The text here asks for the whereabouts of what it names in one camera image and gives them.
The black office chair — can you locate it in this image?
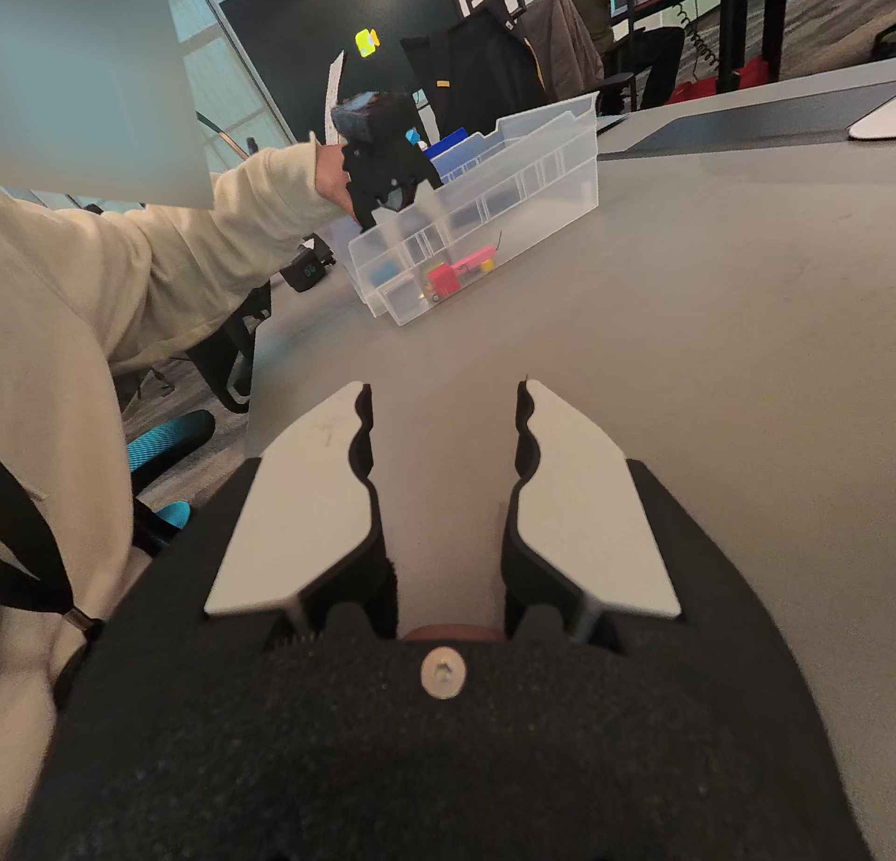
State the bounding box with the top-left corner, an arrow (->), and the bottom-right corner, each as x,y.
185,280 -> 275,415

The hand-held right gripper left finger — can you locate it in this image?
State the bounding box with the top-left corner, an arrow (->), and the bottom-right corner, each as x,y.
203,382 -> 389,620

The black coiled cable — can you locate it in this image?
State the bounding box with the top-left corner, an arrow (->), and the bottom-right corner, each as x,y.
674,3 -> 723,72

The person's right hand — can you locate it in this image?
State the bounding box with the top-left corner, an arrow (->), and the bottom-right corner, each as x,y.
406,623 -> 508,642

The red bag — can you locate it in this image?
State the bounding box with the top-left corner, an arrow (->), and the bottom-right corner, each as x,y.
665,56 -> 772,106

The black jacket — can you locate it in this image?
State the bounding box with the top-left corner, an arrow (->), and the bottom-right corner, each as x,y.
400,10 -> 548,145

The clear plastic organizer tray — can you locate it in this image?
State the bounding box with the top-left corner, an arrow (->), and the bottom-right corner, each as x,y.
348,92 -> 602,327

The large black wall screen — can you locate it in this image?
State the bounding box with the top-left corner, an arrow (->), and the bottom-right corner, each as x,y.
219,0 -> 464,142

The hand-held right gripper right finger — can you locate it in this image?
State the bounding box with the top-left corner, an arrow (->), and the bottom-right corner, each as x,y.
500,379 -> 683,620

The white paper strip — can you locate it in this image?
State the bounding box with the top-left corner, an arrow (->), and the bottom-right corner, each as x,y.
325,51 -> 348,145

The teal mesh chair armrest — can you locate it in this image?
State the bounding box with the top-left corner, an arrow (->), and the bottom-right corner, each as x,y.
126,409 -> 217,499

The grey desk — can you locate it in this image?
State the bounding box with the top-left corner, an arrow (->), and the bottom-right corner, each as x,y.
244,56 -> 896,855

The person's cream sweater torso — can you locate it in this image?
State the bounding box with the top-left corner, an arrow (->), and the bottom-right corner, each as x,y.
0,189 -> 211,813

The small black box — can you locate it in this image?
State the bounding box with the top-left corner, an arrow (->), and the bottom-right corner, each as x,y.
280,234 -> 337,294

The white tablet stand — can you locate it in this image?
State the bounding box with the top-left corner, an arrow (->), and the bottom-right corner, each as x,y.
847,96 -> 896,142

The brown jacket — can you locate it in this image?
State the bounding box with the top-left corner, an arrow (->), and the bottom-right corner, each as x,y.
521,0 -> 606,103

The black desk cable cover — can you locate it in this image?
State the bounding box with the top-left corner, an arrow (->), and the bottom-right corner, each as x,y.
604,80 -> 896,163

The person's left hand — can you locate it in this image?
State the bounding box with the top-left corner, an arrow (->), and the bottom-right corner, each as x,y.
315,144 -> 356,212

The blue plastic parts bin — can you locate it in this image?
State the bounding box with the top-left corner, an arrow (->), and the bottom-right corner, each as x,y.
422,127 -> 470,163

